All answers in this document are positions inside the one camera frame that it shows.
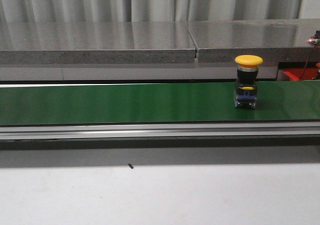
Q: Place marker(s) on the green conveyor belt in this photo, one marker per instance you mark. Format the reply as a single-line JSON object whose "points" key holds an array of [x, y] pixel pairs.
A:
{"points": [[155, 103]]}

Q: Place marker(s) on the grey stone counter slab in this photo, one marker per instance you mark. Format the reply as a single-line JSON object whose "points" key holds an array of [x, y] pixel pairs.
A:
{"points": [[161, 42]]}

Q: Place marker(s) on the red plate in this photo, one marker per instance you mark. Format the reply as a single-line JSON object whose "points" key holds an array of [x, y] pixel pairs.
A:
{"points": [[294, 74]]}

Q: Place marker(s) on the small green circuit board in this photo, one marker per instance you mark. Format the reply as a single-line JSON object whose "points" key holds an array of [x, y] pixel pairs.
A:
{"points": [[314, 40]]}

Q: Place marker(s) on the grey pleated curtain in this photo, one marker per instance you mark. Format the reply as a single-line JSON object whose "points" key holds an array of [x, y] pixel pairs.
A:
{"points": [[155, 10]]}

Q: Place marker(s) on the aluminium conveyor frame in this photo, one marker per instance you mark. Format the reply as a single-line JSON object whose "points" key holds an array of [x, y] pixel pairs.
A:
{"points": [[113, 131]]}

